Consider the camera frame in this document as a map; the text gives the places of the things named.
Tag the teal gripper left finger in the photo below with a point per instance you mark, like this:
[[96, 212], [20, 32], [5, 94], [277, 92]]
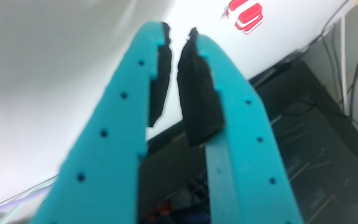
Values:
[[104, 155]]

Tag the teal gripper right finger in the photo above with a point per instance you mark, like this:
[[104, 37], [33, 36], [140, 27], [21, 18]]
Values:
[[247, 161]]

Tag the red white striped cube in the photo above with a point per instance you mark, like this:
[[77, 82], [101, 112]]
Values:
[[236, 4], [251, 14]]

